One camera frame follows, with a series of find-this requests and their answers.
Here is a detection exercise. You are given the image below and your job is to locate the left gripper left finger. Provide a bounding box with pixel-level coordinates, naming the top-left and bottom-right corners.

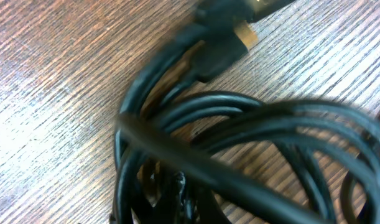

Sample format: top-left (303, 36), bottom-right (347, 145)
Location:
top-left (150, 174), bottom-right (185, 224)

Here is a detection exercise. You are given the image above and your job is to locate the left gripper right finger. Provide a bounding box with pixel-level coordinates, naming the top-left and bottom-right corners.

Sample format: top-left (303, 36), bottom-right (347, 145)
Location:
top-left (193, 187), bottom-right (231, 224)

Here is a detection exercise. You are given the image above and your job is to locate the black cable bundle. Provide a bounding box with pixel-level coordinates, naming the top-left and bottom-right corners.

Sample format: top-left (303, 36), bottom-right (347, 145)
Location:
top-left (110, 0), bottom-right (380, 224)

